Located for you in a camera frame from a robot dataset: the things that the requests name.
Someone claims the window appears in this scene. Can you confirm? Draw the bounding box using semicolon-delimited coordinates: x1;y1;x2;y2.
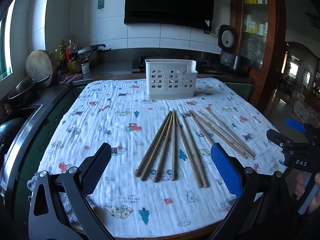
0;0;18;80

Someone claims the white cartoon printed cloth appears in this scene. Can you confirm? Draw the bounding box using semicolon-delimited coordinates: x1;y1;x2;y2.
37;77;288;238

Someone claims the black gas stove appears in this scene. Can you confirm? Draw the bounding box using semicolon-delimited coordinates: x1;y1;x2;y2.
132;55;218;74

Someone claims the white plastic utensil holder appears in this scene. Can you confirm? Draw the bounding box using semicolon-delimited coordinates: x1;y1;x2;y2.
145;59;197;100

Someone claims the green lower kitchen cabinet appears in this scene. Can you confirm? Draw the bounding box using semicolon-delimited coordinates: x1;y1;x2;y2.
15;85;88;205

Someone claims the black range hood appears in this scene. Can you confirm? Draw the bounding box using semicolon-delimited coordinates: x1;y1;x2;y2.
124;0;229;29

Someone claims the dark sauce bottle yellow label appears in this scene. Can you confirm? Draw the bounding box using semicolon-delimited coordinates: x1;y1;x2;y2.
65;40;82;74

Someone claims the pink rag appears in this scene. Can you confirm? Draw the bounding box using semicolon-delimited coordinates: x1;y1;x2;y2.
59;72;82;84

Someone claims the steel pressure cooker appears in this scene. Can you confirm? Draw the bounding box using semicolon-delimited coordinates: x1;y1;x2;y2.
78;44;107;65

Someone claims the round wooden chopping board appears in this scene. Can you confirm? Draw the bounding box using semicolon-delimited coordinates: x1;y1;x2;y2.
25;50;54;87

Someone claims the person's right hand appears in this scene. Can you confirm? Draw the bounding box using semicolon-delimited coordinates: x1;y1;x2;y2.
295;172;320;215

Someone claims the wooden glass door cabinet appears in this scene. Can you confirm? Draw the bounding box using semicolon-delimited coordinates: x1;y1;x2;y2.
230;0;287;105

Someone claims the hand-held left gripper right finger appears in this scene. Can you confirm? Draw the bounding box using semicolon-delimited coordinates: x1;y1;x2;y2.
207;142;294;240

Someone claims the black rice cooker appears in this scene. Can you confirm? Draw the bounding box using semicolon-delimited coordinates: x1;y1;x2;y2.
218;24;251;72

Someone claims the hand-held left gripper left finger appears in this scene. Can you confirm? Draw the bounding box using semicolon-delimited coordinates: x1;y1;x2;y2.
29;142;115;240

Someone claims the bunch of dark chopsticks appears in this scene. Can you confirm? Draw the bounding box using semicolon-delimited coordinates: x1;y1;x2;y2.
135;109;208;188

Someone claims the steel wok with black handle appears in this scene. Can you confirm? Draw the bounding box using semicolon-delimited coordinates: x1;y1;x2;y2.
7;75;52;100

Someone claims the wall power socket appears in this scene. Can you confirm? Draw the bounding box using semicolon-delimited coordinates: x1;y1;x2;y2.
204;26;219;37

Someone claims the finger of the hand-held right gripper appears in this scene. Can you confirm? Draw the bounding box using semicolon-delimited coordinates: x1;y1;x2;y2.
285;118;306;132
266;129;293;148

